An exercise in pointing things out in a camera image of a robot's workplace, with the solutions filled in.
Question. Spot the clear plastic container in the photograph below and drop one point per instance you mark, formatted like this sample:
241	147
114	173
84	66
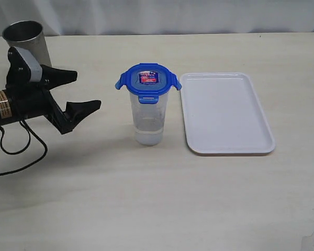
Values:
148	120

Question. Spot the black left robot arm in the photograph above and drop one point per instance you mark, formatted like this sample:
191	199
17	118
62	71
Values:
7	113

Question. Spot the white rectangular tray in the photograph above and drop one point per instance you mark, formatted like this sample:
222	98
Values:
223	115

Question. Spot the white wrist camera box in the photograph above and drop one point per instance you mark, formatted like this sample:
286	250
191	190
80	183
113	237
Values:
32	63

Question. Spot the blue plastic lid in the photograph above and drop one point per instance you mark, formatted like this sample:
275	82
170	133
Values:
148	81

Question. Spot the stainless steel cup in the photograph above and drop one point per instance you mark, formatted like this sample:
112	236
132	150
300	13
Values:
28	34

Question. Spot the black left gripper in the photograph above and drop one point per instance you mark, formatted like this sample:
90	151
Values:
33	99

